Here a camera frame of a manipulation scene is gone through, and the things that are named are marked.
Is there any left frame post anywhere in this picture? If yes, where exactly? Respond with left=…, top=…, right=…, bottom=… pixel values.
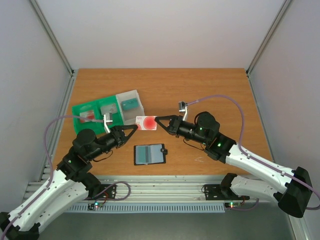
left=28, top=0, right=74, bottom=77

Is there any teal credit card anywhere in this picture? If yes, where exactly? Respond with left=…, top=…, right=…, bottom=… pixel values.
left=121, top=98, right=139, bottom=111

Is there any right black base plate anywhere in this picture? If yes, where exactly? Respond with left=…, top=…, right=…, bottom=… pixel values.
left=201, top=184, right=250, bottom=201

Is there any teal card in holder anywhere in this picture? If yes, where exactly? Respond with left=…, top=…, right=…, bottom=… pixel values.
left=135, top=145, right=150, bottom=165

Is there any grey credit card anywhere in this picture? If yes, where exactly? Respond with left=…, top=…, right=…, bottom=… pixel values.
left=100, top=103, right=118, bottom=115

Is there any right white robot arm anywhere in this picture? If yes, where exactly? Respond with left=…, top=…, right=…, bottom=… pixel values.
left=155, top=111, right=312, bottom=218

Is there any aluminium rail frame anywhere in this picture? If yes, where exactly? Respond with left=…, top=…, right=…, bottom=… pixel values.
left=22, top=174, right=298, bottom=204

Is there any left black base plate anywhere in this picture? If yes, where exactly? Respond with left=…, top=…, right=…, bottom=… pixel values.
left=85, top=184, right=117, bottom=201

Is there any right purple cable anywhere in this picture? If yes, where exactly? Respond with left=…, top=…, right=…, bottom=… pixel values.
left=187, top=94, right=320, bottom=212

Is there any frame post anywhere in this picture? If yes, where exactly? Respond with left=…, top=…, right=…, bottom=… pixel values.
left=28, top=0, right=74, bottom=77
left=245, top=0, right=294, bottom=78

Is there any green plastic tray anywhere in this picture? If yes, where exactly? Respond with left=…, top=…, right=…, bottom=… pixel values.
left=71, top=95, right=124, bottom=135

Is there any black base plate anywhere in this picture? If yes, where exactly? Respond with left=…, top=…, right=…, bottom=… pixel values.
left=85, top=184, right=117, bottom=201
left=201, top=184, right=250, bottom=201

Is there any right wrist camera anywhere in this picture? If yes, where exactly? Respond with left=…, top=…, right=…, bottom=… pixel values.
left=178, top=101, right=188, bottom=121

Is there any grey slotted cable duct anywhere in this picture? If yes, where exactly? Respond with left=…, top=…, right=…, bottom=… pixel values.
left=66, top=202, right=225, bottom=214

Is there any right frame post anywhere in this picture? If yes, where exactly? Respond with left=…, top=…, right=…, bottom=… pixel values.
left=245, top=0, right=294, bottom=78

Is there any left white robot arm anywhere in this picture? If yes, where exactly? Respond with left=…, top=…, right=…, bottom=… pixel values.
left=0, top=124, right=138, bottom=240

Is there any clear plastic tray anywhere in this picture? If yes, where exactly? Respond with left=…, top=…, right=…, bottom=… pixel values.
left=115, top=89, right=145, bottom=125

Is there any purple cable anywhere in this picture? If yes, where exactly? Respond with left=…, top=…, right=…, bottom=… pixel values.
left=3, top=114, right=105, bottom=240
left=187, top=94, right=320, bottom=212

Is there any black card holder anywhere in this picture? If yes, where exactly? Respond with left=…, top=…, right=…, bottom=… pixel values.
left=133, top=143, right=168, bottom=166

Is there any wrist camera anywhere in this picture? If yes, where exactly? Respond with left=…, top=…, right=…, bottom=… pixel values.
left=103, top=112, right=113, bottom=134
left=178, top=101, right=188, bottom=121

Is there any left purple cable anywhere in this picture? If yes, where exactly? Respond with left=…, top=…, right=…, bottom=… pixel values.
left=3, top=114, right=105, bottom=240

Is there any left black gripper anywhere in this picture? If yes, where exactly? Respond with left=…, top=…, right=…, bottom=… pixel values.
left=88, top=124, right=139, bottom=160

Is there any red white card in tray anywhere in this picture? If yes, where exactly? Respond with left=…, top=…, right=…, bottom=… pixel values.
left=79, top=110, right=95, bottom=123

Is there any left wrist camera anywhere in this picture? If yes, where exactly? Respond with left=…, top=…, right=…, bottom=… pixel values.
left=103, top=112, right=113, bottom=134

